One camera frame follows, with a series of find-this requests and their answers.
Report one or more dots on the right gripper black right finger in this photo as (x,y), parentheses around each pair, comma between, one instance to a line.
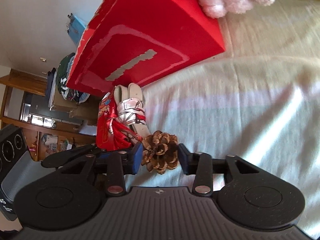
(244,193)

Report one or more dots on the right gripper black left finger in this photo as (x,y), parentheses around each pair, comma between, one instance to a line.
(81,181)

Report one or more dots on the brown pine cone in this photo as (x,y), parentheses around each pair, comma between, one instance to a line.
(160,152)

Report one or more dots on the wooden shelf cabinet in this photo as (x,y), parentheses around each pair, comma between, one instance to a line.
(23,104)

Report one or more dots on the light green bed sheet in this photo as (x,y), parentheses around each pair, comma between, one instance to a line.
(260,101)

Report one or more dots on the pile of clothes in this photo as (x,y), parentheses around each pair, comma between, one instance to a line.
(57,78)

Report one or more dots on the blue box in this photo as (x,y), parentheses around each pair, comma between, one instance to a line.
(75,28)

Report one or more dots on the red cardboard box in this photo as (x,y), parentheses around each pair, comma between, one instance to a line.
(141,41)

